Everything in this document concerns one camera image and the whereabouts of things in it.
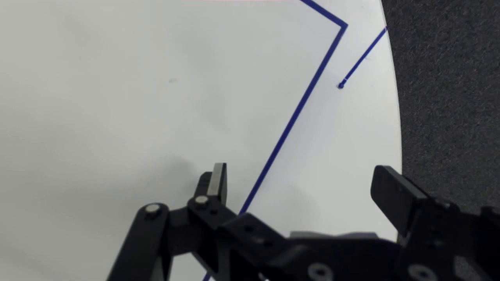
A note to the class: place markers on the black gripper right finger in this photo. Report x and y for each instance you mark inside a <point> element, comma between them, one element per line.
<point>400,203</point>

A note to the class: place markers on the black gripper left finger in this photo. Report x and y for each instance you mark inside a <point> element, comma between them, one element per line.
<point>211,218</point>

